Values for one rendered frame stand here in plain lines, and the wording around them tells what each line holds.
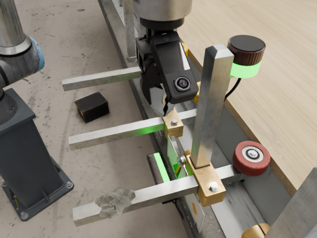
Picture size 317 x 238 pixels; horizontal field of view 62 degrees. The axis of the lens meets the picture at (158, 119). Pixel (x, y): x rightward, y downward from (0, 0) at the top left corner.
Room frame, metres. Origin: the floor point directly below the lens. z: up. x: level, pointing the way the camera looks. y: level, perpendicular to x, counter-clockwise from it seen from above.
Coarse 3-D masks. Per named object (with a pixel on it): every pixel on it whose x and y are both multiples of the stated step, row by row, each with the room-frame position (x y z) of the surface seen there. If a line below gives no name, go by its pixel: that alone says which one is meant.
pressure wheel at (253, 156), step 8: (240, 144) 0.40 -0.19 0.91; (248, 144) 0.40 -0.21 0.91; (256, 144) 0.40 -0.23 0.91; (240, 152) 0.37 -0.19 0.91; (248, 152) 0.37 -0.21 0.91; (256, 152) 0.37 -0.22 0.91; (264, 152) 0.37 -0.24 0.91; (240, 160) 0.35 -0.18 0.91; (248, 160) 0.35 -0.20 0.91; (256, 160) 0.35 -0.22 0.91; (264, 160) 0.35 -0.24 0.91; (240, 168) 0.34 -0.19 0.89; (248, 168) 0.33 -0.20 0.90; (256, 168) 0.33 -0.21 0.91; (264, 168) 0.33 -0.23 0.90
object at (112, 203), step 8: (104, 192) 0.30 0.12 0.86; (112, 192) 0.29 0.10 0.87; (120, 192) 0.29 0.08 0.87; (128, 192) 0.29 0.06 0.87; (96, 200) 0.28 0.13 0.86; (104, 200) 0.27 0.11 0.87; (112, 200) 0.27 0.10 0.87; (120, 200) 0.27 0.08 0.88; (128, 200) 0.28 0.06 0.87; (104, 208) 0.26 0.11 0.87; (112, 208) 0.25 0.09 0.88; (120, 208) 0.26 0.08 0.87; (104, 216) 0.24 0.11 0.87; (112, 216) 0.24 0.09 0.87
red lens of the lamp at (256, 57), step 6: (228, 42) 0.39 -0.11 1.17; (264, 42) 0.39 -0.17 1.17; (228, 48) 0.38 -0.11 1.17; (234, 48) 0.37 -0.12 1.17; (264, 48) 0.37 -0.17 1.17; (234, 54) 0.37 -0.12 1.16; (240, 54) 0.36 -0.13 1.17; (246, 54) 0.36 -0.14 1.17; (252, 54) 0.36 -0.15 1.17; (258, 54) 0.36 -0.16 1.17; (234, 60) 0.37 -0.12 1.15; (240, 60) 0.36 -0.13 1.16; (246, 60) 0.36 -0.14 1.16; (252, 60) 0.36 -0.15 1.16; (258, 60) 0.36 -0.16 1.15
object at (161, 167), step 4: (156, 156) 0.52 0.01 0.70; (156, 160) 0.50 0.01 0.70; (160, 160) 0.50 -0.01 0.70; (160, 164) 0.49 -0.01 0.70; (160, 168) 0.47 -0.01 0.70; (164, 168) 0.47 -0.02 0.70; (160, 172) 0.46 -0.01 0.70; (164, 172) 0.46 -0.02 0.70; (164, 176) 0.44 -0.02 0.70; (164, 180) 0.43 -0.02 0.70; (168, 180) 0.43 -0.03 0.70
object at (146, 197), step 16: (192, 176) 0.34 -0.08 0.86; (224, 176) 0.34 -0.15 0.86; (240, 176) 0.35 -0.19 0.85; (144, 192) 0.30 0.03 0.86; (160, 192) 0.30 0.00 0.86; (176, 192) 0.30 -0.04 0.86; (192, 192) 0.31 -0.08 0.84; (80, 208) 0.26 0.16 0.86; (96, 208) 0.26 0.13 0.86; (128, 208) 0.27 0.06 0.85; (80, 224) 0.24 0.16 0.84
